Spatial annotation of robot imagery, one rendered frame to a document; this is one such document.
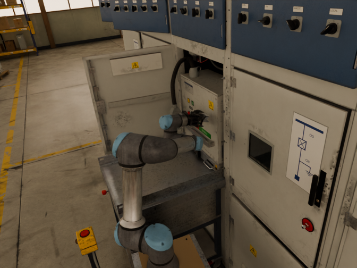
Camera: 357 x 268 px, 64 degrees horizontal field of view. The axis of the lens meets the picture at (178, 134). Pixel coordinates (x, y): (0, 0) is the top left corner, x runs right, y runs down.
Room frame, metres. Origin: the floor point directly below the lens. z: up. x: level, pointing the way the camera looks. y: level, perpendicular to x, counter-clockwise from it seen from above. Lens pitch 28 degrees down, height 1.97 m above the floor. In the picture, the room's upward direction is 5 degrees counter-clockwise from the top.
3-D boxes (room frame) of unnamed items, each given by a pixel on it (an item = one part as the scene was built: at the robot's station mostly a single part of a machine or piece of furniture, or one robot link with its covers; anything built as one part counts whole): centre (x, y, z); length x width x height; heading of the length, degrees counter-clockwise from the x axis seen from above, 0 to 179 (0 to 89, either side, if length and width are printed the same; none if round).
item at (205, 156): (1.72, -0.15, 0.89); 0.54 x 0.05 x 0.06; 22
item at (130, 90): (1.98, 0.28, 1.21); 0.63 x 0.07 x 0.74; 104
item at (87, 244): (1.04, 0.51, 0.85); 0.08 x 0.08 x 0.10; 22
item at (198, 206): (1.59, 0.16, 0.46); 0.64 x 0.58 x 0.66; 112
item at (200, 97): (1.71, -0.14, 1.15); 0.48 x 0.01 x 0.48; 22
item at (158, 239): (0.89, 0.13, 0.96); 0.13 x 0.12 x 0.14; 65
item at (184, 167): (1.59, 0.16, 0.82); 0.68 x 0.62 x 0.06; 112
